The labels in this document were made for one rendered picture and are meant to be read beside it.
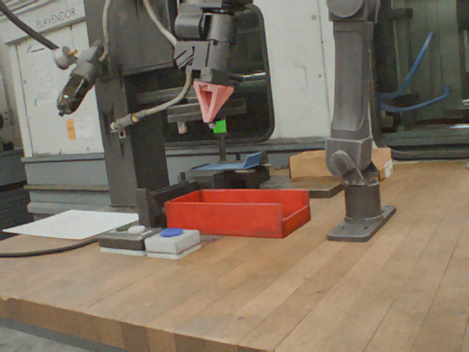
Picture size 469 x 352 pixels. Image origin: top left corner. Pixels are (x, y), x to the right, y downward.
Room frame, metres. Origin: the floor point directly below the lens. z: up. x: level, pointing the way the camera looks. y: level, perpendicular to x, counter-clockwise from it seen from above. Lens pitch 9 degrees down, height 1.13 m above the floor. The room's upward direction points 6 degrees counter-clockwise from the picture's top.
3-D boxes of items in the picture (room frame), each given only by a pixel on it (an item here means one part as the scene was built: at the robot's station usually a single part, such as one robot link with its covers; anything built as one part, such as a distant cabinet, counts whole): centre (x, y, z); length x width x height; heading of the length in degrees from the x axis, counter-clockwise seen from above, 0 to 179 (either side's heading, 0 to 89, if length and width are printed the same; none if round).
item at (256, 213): (0.92, 0.02, 0.93); 0.25 x 0.12 x 0.06; 58
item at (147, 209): (0.96, 0.18, 0.95); 0.06 x 0.03 x 0.09; 148
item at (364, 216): (0.83, -0.21, 0.94); 0.20 x 0.07 x 0.08; 148
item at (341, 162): (0.83, -0.20, 1.00); 0.09 x 0.06 x 0.06; 147
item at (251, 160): (1.14, 0.03, 1.00); 0.15 x 0.07 x 0.03; 58
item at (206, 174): (1.17, 0.05, 0.98); 0.20 x 0.10 x 0.01; 148
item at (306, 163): (1.31, -0.27, 0.93); 0.25 x 0.13 x 0.08; 58
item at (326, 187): (1.19, -0.17, 0.91); 0.17 x 0.16 x 0.02; 148
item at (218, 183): (1.17, 0.05, 0.94); 0.20 x 0.10 x 0.07; 148
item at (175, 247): (0.80, 0.13, 0.90); 0.07 x 0.07 x 0.06; 58
